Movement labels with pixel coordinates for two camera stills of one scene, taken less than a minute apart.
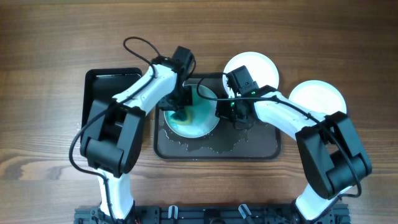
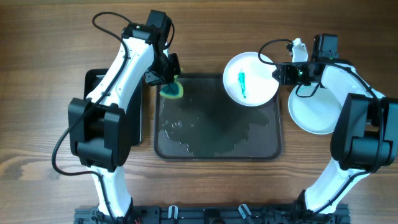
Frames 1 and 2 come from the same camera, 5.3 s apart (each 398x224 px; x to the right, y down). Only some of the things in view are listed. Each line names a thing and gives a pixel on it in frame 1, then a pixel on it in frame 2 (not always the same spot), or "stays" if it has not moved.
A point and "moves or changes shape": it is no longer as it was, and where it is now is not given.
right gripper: (221, 111) → (283, 73)
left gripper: (163, 104) → (173, 69)
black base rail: (212, 214) stays
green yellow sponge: (183, 116) moves or changes shape
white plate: (262, 69) stays
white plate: (318, 96) stays
